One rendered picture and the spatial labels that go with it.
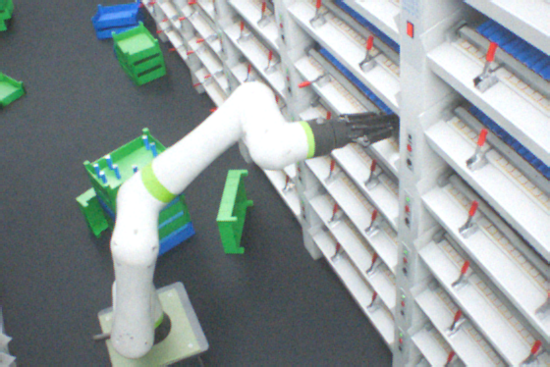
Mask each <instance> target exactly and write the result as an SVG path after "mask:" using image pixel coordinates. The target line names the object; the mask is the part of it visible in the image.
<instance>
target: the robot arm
mask: <svg viewBox="0 0 550 367"><path fill-rule="evenodd" d="M376 113H377V112H375V111H370V112H361V113H351V114H347V113H340V118H335V119H330V120H326V119H325V118H322V115H318V118H316V119H312V120H307V121H302V122H297V123H291V124H288V123H286V122H285V120H284V118H283V116H282V115H281V112H280V110H279V107H278V105H277V102H276V99H275V96H274V94H273V92H272V91H271V89H270V88H269V87H268V86H266V85H265V84H263V83H261V82H257V81H250V82H246V83H244V84H242V85H241V86H239V87H238V88H237V89H236V91H235V92H234V93H233V94H232V95H231V96H230V97H229V98H228V100H226V101H225V102H224V104H223V105H222V106H221V107H220V108H219V109H218V110H216V111H215V112H214V113H213V114H212V115H210V116H209V117H208V118H207V119H206V120H205V121H204V122H203V123H201V124H200V125H199V126H198V127H197V128H195V129H194V130H193V131H192V132H190V133H189V134H188V135H186V136H185V137H184V138H183V139H181V140H180V141H179V142H177V143H176V144H174V145H173V146H171V147H170V148H169V149H167V150H166V151H164V152H162V153H161V154H159V155H158V156H156V158H154V159H153V160H151V161H150V162H149V163H147V165H146V166H144V167H143V168H142V169H140V170H139V171H138V172H136V173H135V174H134V175H133V176H131V177H130V178H129V179H128V180H127V181H125V182H124V183H123V184H122V185H121V188H120V190H119V192H118V197H117V220H116V225H115V229H114V232H113V234H112V237H111V241H110V243H111V249H112V254H113V260H114V266H115V277H116V281H115V282H114V284H113V287H112V295H113V316H112V324H111V327H112V330H111V332H108V333H104V334H101V335H98V336H95V337H93V338H94V341H95V342H97V341H106V340H109V339H111V343H112V346H113V347H114V349H115V350H116V351H117V352H118V353H119V354H120V355H122V356H124V357H126V358H137V359H139V358H141V357H143V356H145V355H146V354H147V353H148V352H149V351H150V350H151V348H152V346H153V345H156V344H158V343H159V342H161V341H164V340H165V339H166V338H167V337H168V335H169V334H170V332H171V329H172V323H171V321H170V318H169V316H168V314H167V313H166V312H165V311H163V310H162V305H161V303H160V300H159V297H158V295H157V292H156V290H155V288H154V285H153V283H152V279H153V273H154V269H155V264H156V260H157V257H158V253H159V250H160V246H159V239H158V217H159V212H160V211H161V210H162V209H164V208H165V207H166V206H167V205H168V204H169V203H170V202H171V201H172V200H174V199H175V198H176V197H177V196H178V195H179V194H180V193H182V192H183V191H184V189H185V188H186V187H187V186H188V185H189V184H190V183H191V182H192V181H193V180H194V179H195V178H196V177H197V176H198V175H199V174H200V173H201V172H202V171H204V170H205V169H206V168H207V167H208V166H209V165H210V164H211V163H212V162H214V161H215V160H216V159H217V158H218V157H219V156H221V155H222V154H223V153H224V152H226V151H227V150H228V149H229V148H231V147H232V146H233V145H235V144H236V143H237V142H239V141H240V139H242V138H243V137H245V138H246V141H247V146H248V149H249V152H250V156H251V158H252V160H253V161H254V162H255V164H256V165H258V166H259V167H260V168H262V169H264V170H268V171H278V170H282V169H284V168H286V167H288V166H290V165H292V164H295V163H298V162H300V161H304V160H309V159H313V158H318V157H322V156H326V155H330V154H331V153H332V152H333V150H337V149H341V148H344V147H346V146H347V145H348V144H349V143H360V144H362V147H363V148H367V147H368V146H369V145H371V144H374V143H376V142H378V141H381V140H384V139H386V138H389V137H391V136H392V132H393V131H395V130H400V129H401V118H400V117H399V116H398V115H397V114H394V113H392V114H387V115H383V112H379V115H377V114H376ZM370 116H371V117H370ZM381 123H382V124H381Z"/></svg>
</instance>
